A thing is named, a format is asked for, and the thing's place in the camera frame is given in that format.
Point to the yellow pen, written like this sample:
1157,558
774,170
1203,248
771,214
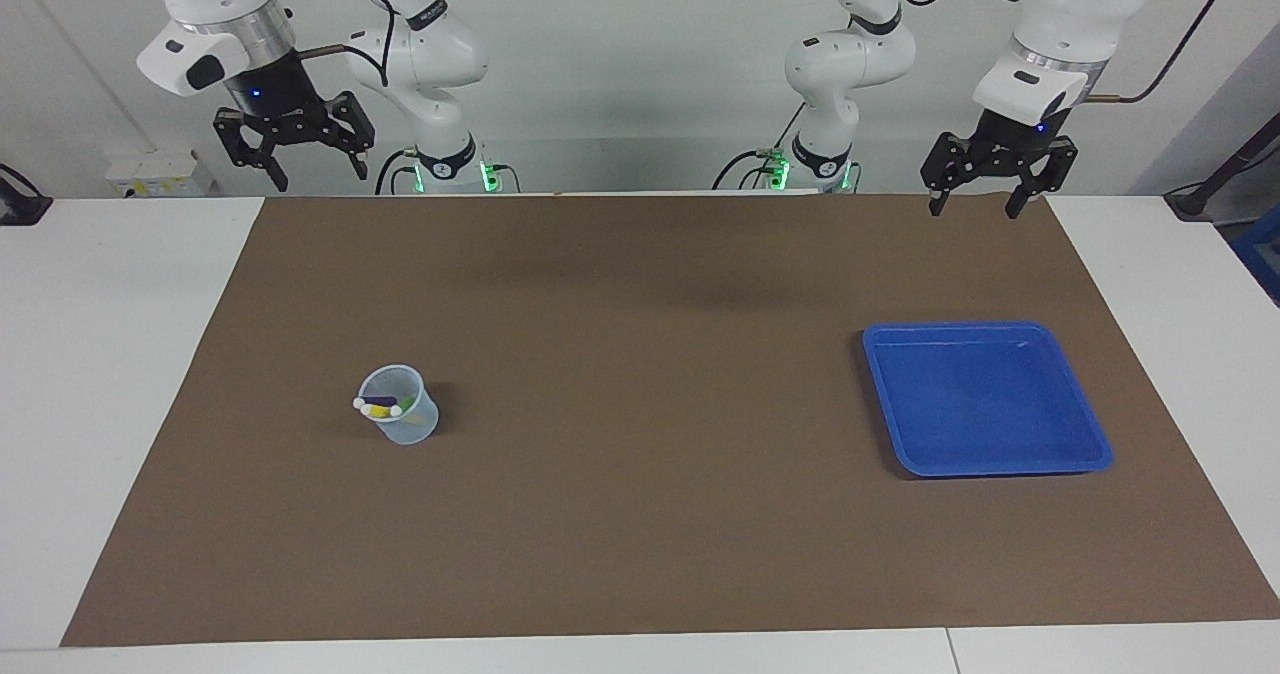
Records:
378,411

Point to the white power strip box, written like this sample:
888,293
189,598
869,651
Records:
160,174

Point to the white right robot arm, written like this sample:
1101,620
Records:
430,54

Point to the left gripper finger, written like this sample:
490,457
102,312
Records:
1055,169
940,169

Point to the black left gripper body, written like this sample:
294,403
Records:
1010,139

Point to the purple pen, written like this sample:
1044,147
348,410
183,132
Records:
380,400

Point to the brown table mat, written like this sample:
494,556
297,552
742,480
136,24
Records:
640,504

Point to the black clamp with pole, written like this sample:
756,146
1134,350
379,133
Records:
1195,199

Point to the black table clamp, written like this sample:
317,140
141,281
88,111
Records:
20,204

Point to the translucent plastic cup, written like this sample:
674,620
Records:
415,429

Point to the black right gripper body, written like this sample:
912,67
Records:
270,94

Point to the blue box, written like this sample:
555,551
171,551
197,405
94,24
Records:
1262,254

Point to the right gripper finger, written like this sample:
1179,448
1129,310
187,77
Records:
362,144
240,149

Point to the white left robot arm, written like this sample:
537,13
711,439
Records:
850,54

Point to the blue plastic tray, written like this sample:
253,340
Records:
985,404

